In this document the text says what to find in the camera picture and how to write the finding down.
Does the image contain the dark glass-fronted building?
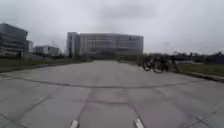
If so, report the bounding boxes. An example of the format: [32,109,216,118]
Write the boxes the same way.
[0,22,34,58]

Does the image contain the grass strip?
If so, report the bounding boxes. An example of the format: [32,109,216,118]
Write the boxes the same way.
[131,60,224,78]
[0,57,92,73]

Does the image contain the parked bicycles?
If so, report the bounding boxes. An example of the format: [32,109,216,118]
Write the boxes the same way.
[141,54,180,74]

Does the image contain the large wide grey building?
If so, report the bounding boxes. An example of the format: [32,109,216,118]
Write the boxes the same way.
[66,31,145,61]

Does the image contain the robot's own part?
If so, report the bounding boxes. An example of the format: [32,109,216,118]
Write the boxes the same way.
[70,119,80,128]
[133,118,145,128]

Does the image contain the grey concrete slab pavement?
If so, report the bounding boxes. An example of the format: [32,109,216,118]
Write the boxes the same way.
[0,59,224,128]

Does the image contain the row of trees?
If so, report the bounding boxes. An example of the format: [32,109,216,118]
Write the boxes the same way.
[143,50,224,65]

